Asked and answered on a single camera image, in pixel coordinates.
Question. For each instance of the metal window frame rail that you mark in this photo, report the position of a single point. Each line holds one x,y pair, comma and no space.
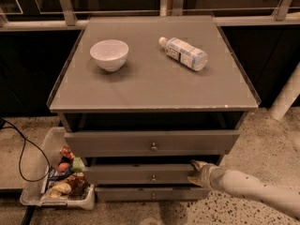
21,15

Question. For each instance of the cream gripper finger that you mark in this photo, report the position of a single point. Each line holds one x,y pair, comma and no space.
195,180
198,165

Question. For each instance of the grey drawer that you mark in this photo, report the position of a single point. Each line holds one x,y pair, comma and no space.
151,143
138,174
123,194

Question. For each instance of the white ceramic bowl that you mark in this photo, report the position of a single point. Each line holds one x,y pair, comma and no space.
110,54

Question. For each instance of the clear plastic storage bin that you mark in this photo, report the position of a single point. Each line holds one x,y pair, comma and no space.
50,167

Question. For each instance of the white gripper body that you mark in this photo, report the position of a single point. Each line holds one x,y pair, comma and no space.
207,174

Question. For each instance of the red snack packet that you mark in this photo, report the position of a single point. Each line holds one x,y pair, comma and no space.
67,153

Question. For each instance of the brown snack bag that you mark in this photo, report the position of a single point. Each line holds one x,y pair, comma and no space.
72,185

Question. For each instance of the white pipe leg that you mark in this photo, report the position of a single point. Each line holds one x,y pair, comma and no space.
287,96

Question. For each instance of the grey drawer cabinet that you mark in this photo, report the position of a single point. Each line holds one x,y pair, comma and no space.
152,91

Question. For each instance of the clear plastic water bottle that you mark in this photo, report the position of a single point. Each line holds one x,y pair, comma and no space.
186,54

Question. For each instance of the grey bottom drawer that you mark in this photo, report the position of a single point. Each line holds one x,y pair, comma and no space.
123,194

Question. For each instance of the green snack packet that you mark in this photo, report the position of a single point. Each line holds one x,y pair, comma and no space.
77,165

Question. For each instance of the grey top drawer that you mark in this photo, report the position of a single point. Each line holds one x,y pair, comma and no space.
151,143

